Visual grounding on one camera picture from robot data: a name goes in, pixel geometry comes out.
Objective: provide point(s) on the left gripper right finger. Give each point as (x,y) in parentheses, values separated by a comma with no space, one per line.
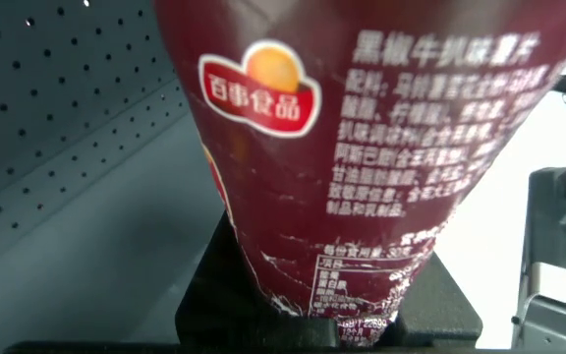
(435,310)

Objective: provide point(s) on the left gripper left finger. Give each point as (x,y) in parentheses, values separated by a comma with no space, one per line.
(219,300)

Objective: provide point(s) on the dark red chips can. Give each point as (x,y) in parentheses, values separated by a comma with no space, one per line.
(361,162)

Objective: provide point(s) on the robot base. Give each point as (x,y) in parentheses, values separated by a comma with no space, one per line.
(553,290)

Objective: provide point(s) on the grey shop shelf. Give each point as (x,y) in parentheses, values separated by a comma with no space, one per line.
(76,162)

